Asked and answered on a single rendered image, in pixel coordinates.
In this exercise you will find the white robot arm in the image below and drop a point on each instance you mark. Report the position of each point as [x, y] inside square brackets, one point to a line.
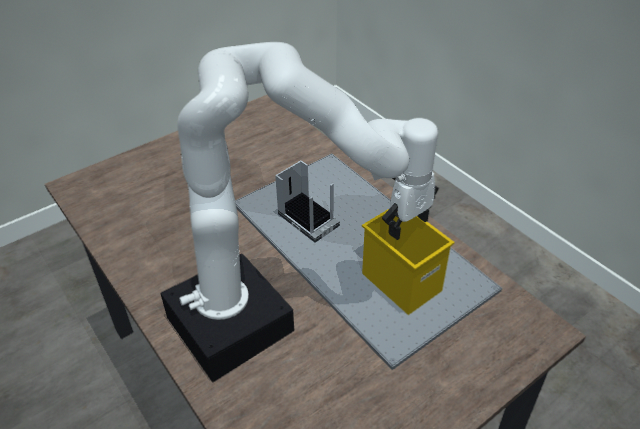
[398, 149]

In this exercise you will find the yellow open-top bin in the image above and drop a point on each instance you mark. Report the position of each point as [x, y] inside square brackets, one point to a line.
[391, 265]

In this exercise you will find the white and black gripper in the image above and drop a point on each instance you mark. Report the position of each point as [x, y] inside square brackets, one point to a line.
[413, 202]

